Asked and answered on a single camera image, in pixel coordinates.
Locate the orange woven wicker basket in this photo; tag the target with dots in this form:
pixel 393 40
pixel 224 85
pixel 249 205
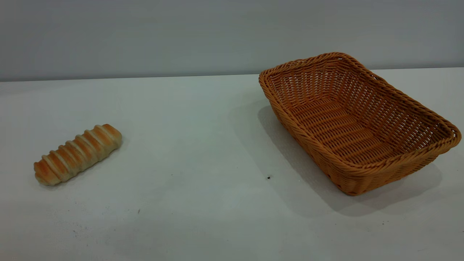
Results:
pixel 348 134

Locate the striped long bread roll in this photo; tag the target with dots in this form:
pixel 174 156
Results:
pixel 78 154

